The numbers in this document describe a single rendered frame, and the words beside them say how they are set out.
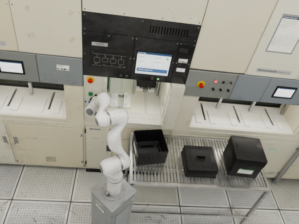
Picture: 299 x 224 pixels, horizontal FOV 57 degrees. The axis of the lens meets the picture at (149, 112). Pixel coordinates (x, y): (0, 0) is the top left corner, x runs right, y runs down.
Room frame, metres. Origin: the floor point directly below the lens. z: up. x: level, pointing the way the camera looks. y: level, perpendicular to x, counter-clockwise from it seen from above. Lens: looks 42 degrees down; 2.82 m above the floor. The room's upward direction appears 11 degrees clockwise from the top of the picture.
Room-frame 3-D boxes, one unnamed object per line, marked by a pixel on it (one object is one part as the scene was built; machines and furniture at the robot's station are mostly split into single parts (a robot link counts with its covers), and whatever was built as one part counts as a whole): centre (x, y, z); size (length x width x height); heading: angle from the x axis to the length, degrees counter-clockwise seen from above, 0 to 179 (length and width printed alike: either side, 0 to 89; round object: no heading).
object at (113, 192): (1.24, 0.17, 0.85); 0.19 x 0.19 x 0.18
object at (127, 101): (2.22, 0.32, 0.89); 0.22 x 0.21 x 0.04; 10
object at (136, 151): (1.70, -0.06, 0.85); 0.28 x 0.28 x 0.17; 19
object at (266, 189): (1.73, -0.54, 0.38); 1.30 x 0.60 x 0.76; 100
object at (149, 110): (2.36, 0.25, 0.98); 0.95 x 0.88 x 1.95; 10
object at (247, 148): (1.77, -0.95, 0.89); 0.29 x 0.29 x 0.25; 6
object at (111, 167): (1.22, 0.19, 1.07); 0.19 x 0.12 x 0.24; 126
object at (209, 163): (1.68, -0.55, 0.83); 0.29 x 0.29 x 0.13; 10
